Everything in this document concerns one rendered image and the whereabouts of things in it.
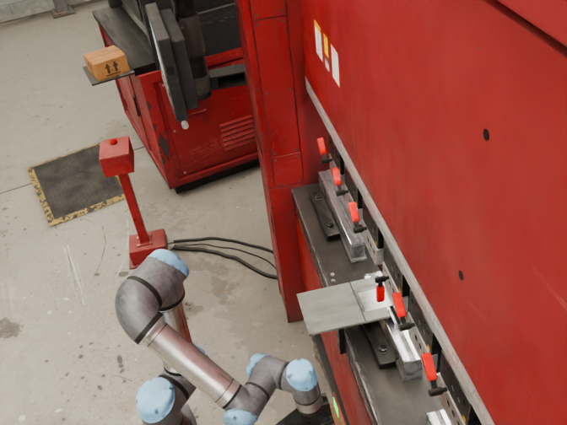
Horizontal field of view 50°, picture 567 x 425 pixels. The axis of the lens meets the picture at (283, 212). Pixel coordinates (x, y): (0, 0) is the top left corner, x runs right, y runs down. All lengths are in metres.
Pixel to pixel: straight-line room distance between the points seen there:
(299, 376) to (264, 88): 1.25
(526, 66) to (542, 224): 0.21
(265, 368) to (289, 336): 1.59
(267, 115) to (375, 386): 1.16
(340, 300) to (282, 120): 0.86
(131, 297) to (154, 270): 0.10
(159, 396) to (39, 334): 1.90
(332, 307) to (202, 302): 1.61
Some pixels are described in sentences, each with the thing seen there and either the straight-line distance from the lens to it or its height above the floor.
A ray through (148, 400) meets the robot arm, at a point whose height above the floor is 1.00.
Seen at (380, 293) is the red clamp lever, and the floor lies 1.19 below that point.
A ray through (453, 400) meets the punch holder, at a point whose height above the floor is 1.26.
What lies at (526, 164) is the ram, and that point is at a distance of 0.89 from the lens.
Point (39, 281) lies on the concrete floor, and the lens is 4.01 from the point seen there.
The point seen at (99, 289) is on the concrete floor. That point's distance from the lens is 3.78.
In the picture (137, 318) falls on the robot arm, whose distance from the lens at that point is 1.55.
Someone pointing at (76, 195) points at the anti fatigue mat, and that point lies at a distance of 4.62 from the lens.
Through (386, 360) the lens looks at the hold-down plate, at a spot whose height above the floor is 0.90.
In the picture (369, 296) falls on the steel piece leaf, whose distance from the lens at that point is 2.01.
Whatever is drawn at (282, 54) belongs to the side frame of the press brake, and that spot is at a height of 1.50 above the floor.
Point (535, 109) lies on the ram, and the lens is 0.85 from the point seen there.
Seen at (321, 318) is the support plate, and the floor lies 1.00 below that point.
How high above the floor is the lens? 2.46
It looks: 38 degrees down
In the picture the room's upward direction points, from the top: 8 degrees counter-clockwise
